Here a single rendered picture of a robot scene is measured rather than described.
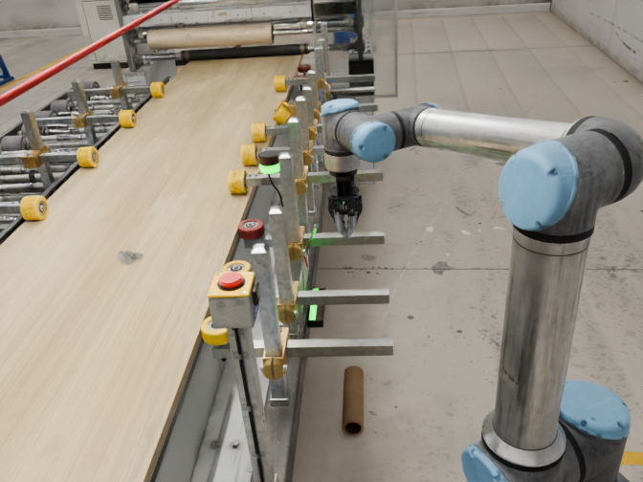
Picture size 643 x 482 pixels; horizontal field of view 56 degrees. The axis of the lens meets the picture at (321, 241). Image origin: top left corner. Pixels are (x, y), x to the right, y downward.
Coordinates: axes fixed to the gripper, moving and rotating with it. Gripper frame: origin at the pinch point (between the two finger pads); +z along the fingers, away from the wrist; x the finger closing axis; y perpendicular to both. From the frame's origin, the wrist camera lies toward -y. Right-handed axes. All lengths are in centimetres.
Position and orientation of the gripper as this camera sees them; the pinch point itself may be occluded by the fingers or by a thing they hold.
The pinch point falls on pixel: (346, 232)
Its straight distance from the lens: 163.9
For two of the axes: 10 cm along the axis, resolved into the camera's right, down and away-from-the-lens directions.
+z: 0.6, 8.7, 5.0
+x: 10.0, -0.4, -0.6
